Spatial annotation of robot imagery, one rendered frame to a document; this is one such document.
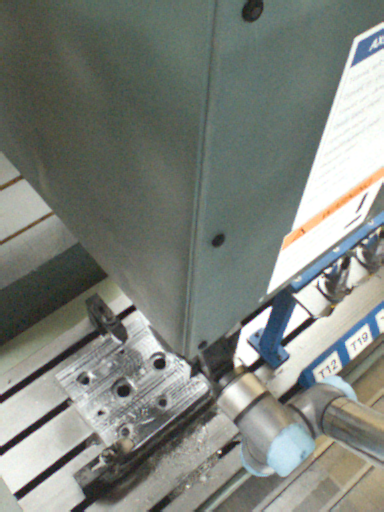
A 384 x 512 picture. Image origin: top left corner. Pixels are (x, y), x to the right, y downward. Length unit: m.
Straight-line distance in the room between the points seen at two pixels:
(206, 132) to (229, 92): 0.03
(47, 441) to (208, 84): 1.09
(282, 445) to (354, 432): 0.12
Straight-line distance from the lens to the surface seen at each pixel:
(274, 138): 0.37
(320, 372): 1.33
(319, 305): 1.09
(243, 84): 0.31
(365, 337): 1.41
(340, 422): 0.95
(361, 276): 1.14
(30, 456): 1.31
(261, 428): 0.87
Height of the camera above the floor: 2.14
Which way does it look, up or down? 58 degrees down
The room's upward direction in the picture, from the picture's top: 5 degrees clockwise
